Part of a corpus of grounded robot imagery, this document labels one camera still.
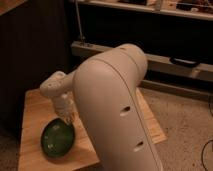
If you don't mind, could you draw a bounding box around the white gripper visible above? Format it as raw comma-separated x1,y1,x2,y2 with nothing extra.
53,94,75,125

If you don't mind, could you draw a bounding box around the green ceramic bowl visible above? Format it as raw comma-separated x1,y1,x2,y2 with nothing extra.
40,118,75,158

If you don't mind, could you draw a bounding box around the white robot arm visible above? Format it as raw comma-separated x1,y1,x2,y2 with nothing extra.
40,44,163,171

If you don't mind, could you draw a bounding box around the wooden low table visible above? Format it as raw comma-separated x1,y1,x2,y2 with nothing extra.
17,87,167,171

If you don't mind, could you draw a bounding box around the upper white shelf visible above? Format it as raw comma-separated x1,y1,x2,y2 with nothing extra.
77,0,213,21

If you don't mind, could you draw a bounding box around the metal shelf rail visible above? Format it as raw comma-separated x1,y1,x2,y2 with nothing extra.
71,41,213,82

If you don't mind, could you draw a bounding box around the black handle loop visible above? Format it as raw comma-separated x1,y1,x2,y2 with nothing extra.
169,58,201,68

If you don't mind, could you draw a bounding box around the black floor cable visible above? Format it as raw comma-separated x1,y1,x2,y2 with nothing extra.
200,96,213,171

